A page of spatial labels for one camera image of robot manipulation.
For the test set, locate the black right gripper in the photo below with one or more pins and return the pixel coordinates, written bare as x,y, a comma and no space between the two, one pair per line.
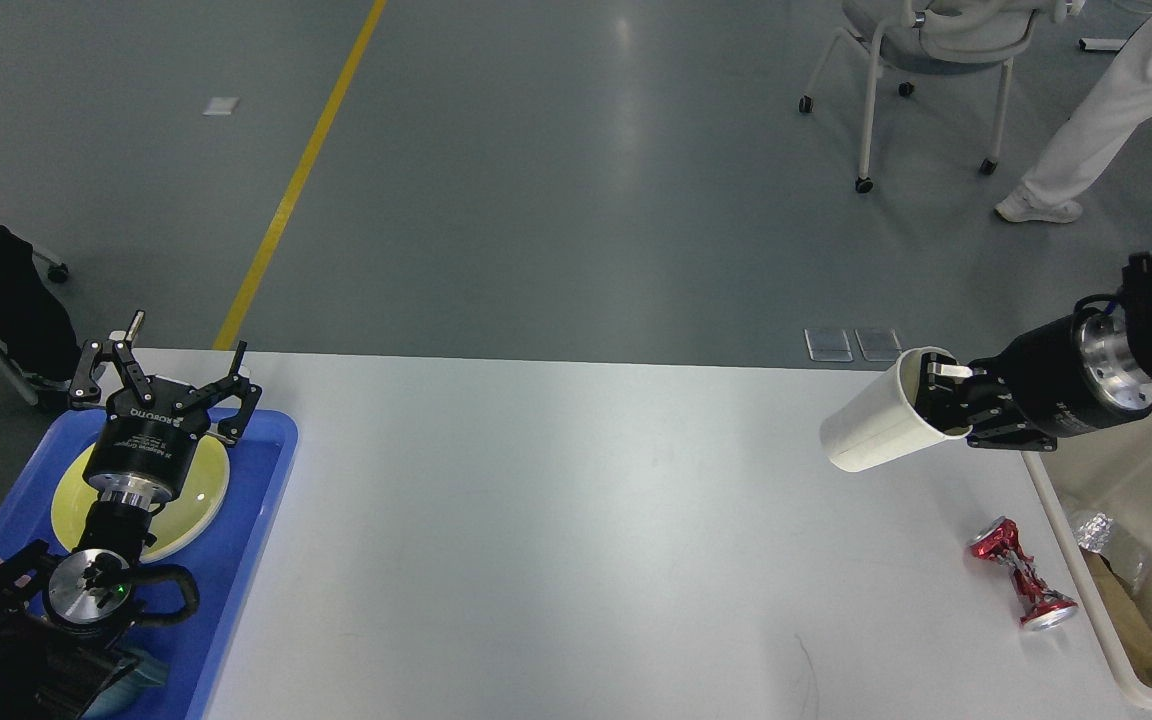
1066,379

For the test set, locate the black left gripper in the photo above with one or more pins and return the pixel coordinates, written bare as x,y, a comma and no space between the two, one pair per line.
146,445

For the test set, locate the white paper cup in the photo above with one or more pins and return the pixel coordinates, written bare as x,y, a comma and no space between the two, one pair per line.
881,423

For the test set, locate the yellow plastic plate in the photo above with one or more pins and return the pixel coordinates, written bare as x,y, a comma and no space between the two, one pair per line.
73,497

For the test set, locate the crushed red soda can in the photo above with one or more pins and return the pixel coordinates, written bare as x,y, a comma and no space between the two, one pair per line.
1042,607

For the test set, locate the aluminium foil tray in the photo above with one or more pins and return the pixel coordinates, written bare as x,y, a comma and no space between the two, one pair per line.
1096,532

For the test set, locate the teal green mug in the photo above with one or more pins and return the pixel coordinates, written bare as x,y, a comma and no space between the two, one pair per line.
147,674

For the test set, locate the brown paper bag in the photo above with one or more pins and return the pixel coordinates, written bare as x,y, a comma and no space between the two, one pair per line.
1130,626

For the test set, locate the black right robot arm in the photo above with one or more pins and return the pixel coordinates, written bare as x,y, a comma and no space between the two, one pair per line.
1132,303

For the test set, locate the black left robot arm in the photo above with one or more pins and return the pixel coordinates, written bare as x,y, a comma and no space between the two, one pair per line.
62,617

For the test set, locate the right floor socket cover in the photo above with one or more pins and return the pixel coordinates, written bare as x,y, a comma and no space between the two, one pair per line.
879,345

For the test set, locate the floor socket cover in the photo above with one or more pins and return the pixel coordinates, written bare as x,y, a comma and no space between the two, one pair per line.
879,345
828,345

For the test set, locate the left floor socket cover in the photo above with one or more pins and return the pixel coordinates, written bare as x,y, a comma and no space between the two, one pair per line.
828,345

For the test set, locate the grey chair leg with caster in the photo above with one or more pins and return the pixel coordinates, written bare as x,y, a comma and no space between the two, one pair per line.
57,271

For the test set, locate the person in black trousers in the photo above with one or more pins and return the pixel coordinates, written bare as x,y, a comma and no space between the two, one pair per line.
35,327

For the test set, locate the blue plastic tray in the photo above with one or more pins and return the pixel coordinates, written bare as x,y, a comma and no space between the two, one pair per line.
223,560

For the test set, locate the white grey office chair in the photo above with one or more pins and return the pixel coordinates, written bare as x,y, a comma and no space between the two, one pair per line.
935,38

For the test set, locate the person in white tracksuit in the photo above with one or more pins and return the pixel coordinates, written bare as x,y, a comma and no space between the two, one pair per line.
1080,152

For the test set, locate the white table base frame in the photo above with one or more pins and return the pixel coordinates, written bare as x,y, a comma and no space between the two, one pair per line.
1101,45

